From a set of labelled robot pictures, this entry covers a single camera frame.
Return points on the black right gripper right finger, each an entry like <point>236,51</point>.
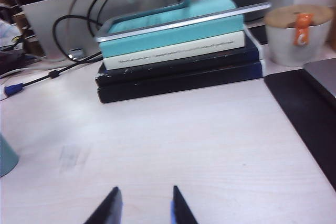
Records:
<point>182,214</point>

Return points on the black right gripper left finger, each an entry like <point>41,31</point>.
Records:
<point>107,212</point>

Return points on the teal spray bottle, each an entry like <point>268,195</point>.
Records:
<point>6,155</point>

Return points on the white cup wooden lid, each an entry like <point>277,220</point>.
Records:
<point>288,48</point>

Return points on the thin black book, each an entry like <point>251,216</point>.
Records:
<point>183,68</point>

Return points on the black desk mat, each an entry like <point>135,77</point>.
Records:
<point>302,108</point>

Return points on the white book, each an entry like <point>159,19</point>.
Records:
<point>183,51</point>

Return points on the teal book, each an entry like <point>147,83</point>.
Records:
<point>170,37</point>

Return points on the grey laptop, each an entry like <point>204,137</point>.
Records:
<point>324,77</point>

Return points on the orange tag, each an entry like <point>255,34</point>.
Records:
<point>301,32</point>

